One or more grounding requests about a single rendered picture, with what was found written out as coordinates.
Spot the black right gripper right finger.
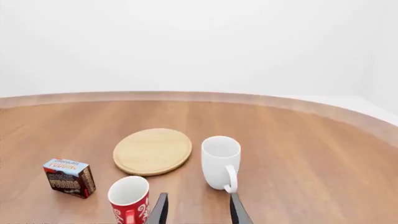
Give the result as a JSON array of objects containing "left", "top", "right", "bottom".
[{"left": 229, "top": 192, "right": 254, "bottom": 224}]

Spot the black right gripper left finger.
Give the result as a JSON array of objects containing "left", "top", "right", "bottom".
[{"left": 147, "top": 192, "right": 169, "bottom": 224}]

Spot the round pale wooden plate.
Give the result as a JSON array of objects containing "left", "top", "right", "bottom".
[{"left": 113, "top": 128, "right": 193, "bottom": 177}]

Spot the chocolate pudding box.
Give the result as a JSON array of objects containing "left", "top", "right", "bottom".
[{"left": 42, "top": 157, "right": 97, "bottom": 200}]

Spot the red mug with white pattern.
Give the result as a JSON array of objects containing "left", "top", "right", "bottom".
[{"left": 108, "top": 175, "right": 151, "bottom": 224}]

